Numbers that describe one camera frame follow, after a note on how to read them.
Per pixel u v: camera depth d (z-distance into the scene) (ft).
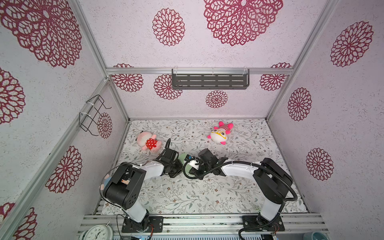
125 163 1.68
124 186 1.52
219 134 3.36
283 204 1.81
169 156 2.47
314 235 2.26
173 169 2.62
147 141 3.27
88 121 2.46
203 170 2.51
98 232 2.25
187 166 2.56
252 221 2.46
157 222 2.45
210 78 3.03
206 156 2.34
